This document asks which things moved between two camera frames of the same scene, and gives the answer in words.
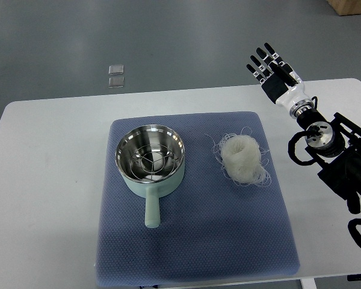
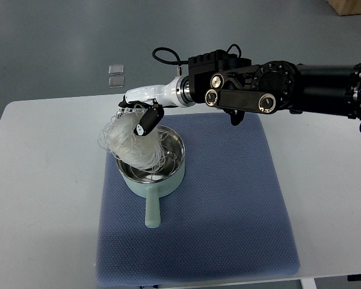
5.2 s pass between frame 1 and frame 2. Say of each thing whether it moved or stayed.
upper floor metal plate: stayed
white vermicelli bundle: moved
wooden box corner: stayed
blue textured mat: stayed
